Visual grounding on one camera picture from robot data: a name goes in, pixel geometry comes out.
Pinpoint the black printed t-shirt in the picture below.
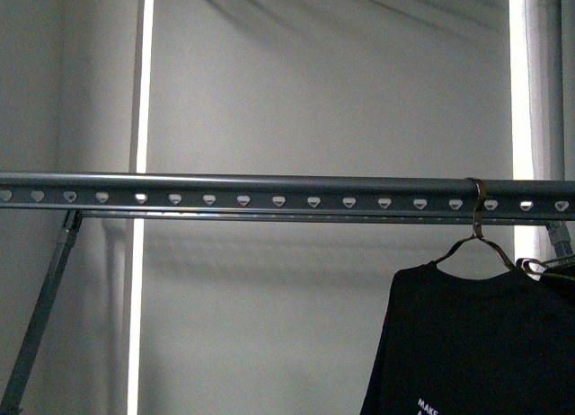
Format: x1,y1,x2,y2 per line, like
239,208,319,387
361,263,574,414

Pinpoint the grey rack support leg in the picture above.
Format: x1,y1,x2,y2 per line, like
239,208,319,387
1,210,83,414

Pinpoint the thin metal rack rod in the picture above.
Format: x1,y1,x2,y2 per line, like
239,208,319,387
83,209,552,225

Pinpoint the metal clothes hanger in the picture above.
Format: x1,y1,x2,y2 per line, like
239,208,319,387
433,177,519,271
516,254,574,281

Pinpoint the right rack support bracket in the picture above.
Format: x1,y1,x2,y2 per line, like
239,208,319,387
546,221,573,257

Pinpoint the grey perforated rack rail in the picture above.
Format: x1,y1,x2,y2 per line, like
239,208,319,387
1,172,574,225

